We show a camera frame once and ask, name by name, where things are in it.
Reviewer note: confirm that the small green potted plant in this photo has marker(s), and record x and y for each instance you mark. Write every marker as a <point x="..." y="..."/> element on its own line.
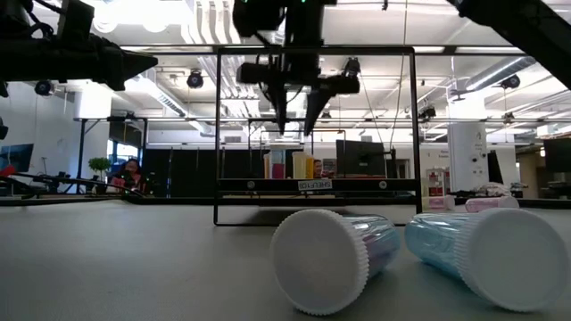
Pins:
<point x="99" y="164"/>

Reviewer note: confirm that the small yellow pill bottle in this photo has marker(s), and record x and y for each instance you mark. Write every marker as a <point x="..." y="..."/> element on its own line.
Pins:
<point x="300" y="165"/>

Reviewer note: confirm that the white square building pillar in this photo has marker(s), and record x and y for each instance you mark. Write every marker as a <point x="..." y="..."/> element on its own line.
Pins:
<point x="468" y="156"/>

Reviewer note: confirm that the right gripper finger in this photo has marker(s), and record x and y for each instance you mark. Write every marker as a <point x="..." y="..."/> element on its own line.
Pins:
<point x="280" y="104"/>
<point x="314" y="107"/>

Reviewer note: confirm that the orange pill bottle white cap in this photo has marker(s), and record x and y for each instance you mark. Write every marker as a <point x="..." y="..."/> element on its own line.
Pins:
<point x="267" y="166"/>
<point x="310" y="168"/>

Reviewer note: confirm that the grey table mat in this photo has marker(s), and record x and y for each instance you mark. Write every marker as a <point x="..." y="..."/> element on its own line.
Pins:
<point x="134" y="258"/>

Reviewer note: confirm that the black monitor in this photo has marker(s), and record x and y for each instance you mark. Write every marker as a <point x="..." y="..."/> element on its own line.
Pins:
<point x="361" y="156"/>
<point x="557" y="153"/>

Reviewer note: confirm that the person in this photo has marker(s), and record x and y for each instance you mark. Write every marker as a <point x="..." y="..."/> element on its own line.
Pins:
<point x="129" y="171"/>
<point x="317" y="168"/>

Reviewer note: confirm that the black partition panel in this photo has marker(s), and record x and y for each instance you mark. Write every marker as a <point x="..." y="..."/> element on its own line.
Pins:
<point x="192" y="171"/>

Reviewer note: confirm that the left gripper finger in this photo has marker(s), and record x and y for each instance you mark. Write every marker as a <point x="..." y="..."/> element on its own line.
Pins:
<point x="127" y="64"/>

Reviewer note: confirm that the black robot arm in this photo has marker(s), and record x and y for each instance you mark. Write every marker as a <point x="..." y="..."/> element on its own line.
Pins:
<point x="67" y="180"/>

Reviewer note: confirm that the small pink pill bottle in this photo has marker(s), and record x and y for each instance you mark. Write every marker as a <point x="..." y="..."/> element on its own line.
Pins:
<point x="277" y="165"/>

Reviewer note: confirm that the black ceiling mounted camera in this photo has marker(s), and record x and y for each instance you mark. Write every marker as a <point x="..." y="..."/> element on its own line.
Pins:
<point x="43" y="87"/>
<point x="195" y="79"/>
<point x="428" y="112"/>
<point x="510" y="81"/>
<point x="352" y="67"/>

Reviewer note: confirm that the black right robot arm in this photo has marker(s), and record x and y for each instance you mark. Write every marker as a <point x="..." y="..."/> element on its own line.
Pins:
<point x="526" y="27"/>

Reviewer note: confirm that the red object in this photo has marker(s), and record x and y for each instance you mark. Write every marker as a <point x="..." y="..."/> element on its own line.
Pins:
<point x="6" y="170"/>

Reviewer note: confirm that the monitor with blue screen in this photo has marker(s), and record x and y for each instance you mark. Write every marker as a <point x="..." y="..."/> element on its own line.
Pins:
<point x="15" y="157"/>

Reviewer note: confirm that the black metal rig frame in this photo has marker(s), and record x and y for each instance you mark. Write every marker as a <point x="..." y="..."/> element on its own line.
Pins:
<point x="169" y="200"/>

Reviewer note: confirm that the white rack with red bins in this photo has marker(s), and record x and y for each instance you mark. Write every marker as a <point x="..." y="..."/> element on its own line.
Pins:
<point x="435" y="180"/>

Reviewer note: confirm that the black stand frame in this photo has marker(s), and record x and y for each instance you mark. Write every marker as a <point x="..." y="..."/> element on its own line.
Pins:
<point x="81" y="151"/>

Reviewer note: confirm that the black ceiling light track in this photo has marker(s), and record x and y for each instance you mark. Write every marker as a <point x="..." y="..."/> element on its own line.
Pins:
<point x="490" y="120"/>
<point x="468" y="49"/>

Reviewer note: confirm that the teal printed pill bottle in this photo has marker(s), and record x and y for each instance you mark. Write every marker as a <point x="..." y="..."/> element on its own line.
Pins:
<point x="499" y="258"/>

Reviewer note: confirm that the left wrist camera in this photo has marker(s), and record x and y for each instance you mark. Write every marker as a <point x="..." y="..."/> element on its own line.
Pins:
<point x="76" y="20"/>

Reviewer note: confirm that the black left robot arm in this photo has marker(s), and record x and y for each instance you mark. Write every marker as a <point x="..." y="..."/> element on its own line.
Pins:
<point x="13" y="58"/>

